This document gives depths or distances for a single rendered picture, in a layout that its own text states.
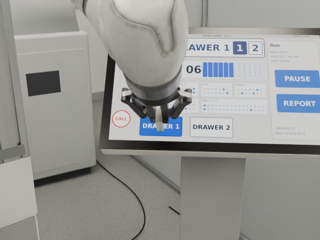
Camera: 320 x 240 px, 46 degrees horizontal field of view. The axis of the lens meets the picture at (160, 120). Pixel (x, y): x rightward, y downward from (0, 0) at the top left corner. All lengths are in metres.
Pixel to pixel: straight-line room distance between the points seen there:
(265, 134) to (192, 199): 0.28
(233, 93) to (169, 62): 0.41
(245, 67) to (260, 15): 0.86
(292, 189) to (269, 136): 0.96
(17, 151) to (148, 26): 0.52
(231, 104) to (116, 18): 0.48
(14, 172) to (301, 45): 0.71
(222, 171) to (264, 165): 0.91
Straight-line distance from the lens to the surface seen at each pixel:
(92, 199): 2.49
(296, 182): 1.76
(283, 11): 1.66
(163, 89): 0.55
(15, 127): 0.85
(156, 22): 0.42
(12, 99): 0.83
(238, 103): 0.86
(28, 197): 0.91
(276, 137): 0.85
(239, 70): 0.89
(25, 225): 0.95
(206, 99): 0.86
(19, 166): 0.87
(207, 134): 0.83
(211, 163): 0.95
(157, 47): 0.44
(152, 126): 0.83
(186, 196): 1.00
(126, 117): 0.85
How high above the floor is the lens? 1.30
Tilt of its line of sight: 20 degrees down
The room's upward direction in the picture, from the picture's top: straight up
